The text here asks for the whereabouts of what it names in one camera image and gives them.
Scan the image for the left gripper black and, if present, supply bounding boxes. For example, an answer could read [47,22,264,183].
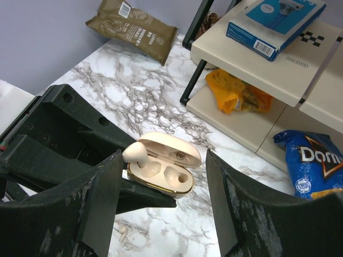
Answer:
[1,84,176,214]

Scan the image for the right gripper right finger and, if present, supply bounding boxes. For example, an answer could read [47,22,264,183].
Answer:
[206,150,342,256]

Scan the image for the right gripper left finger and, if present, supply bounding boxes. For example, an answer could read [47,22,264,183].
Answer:
[0,149,124,257]

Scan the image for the white earbud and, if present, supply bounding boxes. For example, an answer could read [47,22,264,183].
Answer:
[122,142,148,168]
[118,226,128,241]

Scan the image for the beige earbud charging case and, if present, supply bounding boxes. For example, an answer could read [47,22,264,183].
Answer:
[126,132,202,199]

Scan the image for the blue Doritos chip bag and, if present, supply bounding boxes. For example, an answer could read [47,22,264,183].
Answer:
[273,130,342,199]

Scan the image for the small orange snack bag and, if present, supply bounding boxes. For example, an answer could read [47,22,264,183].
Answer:
[205,69,273,114]

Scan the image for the brown coffee bag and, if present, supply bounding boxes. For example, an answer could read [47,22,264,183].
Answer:
[86,0,177,66]

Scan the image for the blue box middle shelf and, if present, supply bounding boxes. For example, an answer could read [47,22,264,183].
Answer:
[226,0,326,62]

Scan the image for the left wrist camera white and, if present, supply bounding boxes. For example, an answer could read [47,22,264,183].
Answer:
[0,80,36,134]

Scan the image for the beige shelf rack black frame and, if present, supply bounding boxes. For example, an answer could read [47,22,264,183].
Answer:
[180,1,342,170]

